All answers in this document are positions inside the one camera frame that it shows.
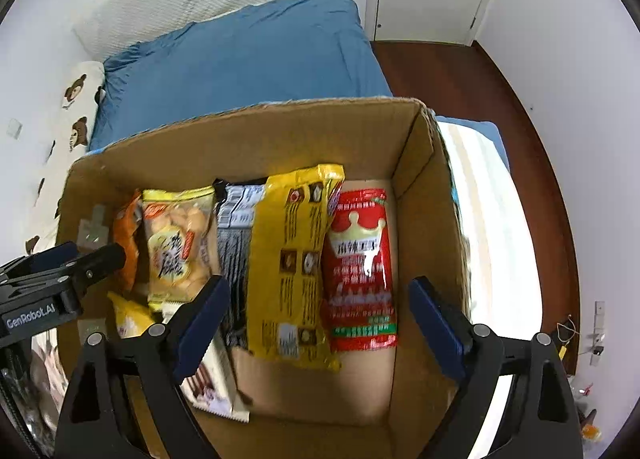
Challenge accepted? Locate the white chocolate stick box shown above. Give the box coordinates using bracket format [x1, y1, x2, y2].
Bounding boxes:
[180, 331, 250, 423]

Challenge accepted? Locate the orange chip bag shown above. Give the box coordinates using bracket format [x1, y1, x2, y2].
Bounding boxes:
[112, 190, 142, 292]

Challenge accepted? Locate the red white spicy strip packet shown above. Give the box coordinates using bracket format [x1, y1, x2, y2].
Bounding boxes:
[322, 188, 397, 353]

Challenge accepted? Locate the large yellow snack bag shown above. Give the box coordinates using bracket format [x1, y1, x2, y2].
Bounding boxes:
[246, 164, 345, 371]

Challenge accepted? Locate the bear print pillow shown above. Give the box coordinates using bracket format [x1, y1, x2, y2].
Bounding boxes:
[25, 61, 105, 254]

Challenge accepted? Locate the black striped snack packet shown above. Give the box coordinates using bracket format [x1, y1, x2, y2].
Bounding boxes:
[214, 179, 265, 349]

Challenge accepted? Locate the cardboard box blue printed outside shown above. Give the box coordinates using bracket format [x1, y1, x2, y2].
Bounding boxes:
[58, 98, 470, 458]

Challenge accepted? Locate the small yellow snack packet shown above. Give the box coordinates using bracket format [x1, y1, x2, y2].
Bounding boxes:
[107, 291, 155, 339]

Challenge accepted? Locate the striped white quilt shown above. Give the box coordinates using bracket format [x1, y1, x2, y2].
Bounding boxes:
[434, 115, 544, 459]

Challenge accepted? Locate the yellow peanut snack bag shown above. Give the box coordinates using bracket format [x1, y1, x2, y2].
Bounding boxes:
[142, 186, 217, 311]

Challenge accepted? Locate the blue bed sheet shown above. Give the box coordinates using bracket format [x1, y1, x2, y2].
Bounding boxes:
[89, 0, 392, 151]

